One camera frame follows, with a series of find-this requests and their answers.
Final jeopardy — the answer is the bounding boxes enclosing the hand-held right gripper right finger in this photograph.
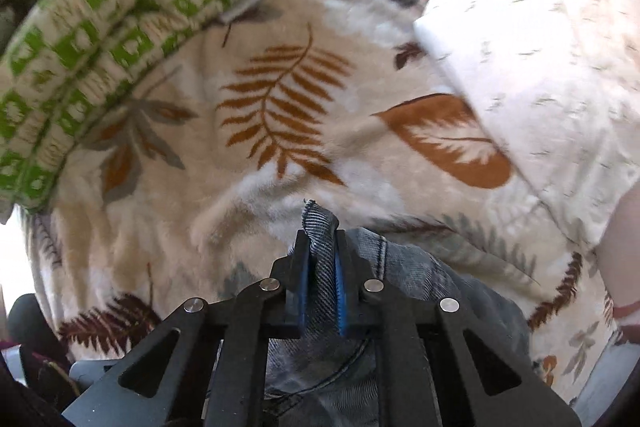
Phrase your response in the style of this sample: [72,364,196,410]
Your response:
[334,229,582,427]

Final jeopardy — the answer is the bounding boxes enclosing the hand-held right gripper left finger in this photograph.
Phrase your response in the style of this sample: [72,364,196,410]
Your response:
[62,229,312,427]

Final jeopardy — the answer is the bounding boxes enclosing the grey-blue denim pants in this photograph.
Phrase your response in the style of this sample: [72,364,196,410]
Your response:
[262,199,531,427]

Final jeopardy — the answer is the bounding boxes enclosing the leaf-print bed blanket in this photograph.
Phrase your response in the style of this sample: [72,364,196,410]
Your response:
[20,0,640,408]

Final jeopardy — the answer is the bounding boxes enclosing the green patterned rolled blanket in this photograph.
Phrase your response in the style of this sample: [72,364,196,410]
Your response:
[0,0,271,212]

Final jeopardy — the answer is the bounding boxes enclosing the white twig-print pillow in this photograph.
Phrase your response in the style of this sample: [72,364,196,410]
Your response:
[414,0,640,253]

